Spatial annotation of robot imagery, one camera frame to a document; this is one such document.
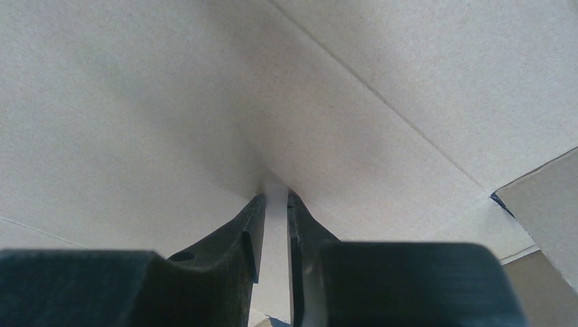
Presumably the brown cardboard box sheet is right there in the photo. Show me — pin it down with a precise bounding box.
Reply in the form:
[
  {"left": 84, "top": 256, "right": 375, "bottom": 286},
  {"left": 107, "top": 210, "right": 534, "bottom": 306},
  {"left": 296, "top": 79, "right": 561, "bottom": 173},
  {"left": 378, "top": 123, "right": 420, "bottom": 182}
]
[{"left": 0, "top": 0, "right": 578, "bottom": 327}]

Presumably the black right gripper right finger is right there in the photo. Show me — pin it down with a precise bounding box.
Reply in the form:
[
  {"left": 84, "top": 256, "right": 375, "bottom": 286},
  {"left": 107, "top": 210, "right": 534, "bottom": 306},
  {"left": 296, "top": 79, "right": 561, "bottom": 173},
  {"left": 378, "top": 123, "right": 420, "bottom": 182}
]
[{"left": 287, "top": 193, "right": 529, "bottom": 326}]

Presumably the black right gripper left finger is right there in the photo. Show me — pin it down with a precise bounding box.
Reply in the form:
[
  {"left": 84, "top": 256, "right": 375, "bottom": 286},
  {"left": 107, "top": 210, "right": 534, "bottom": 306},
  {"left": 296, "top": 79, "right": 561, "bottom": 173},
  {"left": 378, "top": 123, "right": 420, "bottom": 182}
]
[{"left": 1, "top": 195, "right": 265, "bottom": 326}]

